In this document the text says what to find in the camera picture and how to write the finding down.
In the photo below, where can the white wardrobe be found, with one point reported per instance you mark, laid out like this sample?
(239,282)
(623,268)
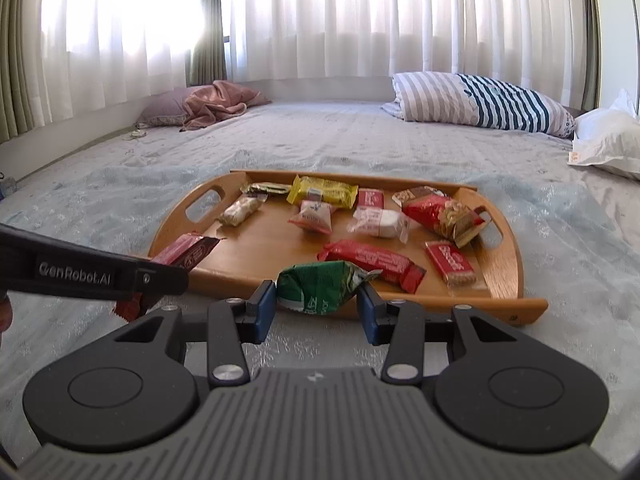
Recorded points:
(620,25)

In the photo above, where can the person's left hand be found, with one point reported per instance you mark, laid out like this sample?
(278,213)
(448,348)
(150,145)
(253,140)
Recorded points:
(5,315)

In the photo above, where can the white red-print snack packet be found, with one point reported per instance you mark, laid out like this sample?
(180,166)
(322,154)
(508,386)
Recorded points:
(377,222)

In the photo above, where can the grey patterned bedspread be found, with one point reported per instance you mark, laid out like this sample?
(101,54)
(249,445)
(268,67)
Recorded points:
(325,130)

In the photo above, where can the white stuffed bag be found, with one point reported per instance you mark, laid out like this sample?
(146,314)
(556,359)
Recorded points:
(610,140)

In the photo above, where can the dark red snack packet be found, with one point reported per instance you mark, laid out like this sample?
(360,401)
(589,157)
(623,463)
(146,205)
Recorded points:
(185,252)

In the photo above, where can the green snack packet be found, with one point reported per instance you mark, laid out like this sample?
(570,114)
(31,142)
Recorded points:
(320,285)

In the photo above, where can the small white round object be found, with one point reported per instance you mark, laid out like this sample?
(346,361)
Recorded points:
(134,134)

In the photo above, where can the dark patterned snack packet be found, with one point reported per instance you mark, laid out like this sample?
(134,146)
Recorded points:
(265,189)

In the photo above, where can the pink crumpled blanket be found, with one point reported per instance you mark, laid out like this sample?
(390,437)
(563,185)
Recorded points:
(220,102)

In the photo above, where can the wooden tray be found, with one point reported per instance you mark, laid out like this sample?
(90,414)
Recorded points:
(280,240)

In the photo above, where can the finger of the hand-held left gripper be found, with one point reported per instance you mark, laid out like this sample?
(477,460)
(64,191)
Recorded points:
(160,277)

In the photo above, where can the yellow snack packet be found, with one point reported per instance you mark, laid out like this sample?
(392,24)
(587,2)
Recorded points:
(322,191)

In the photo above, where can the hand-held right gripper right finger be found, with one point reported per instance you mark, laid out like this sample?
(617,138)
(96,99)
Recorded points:
(367,317)

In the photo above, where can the small red white snack packet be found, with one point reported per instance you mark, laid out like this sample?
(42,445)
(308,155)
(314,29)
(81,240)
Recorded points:
(312,217)

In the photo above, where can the long red snack packet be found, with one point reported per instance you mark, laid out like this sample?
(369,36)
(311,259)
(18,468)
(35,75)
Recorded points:
(375,262)

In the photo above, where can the green curtain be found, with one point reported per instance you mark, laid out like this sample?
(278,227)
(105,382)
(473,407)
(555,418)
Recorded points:
(17,60)
(591,35)
(209,25)

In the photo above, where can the mauve pillow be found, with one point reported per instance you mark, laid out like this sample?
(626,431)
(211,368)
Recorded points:
(160,110)

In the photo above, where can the red biscuit packet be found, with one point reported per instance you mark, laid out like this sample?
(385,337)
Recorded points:
(370,198)
(450,262)

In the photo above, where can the red nut snack packet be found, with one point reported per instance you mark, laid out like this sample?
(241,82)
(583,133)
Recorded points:
(440,217)

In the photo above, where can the pale snack bar packet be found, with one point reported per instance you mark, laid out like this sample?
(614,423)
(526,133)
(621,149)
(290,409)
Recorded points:
(240,210)

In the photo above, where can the white sheer curtain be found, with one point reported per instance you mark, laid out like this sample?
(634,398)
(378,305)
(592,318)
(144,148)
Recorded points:
(115,35)
(400,15)

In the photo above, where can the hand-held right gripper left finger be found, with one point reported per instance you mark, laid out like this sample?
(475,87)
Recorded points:
(265,310)

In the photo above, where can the striped pillow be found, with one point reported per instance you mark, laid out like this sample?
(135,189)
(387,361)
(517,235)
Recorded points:
(475,102)

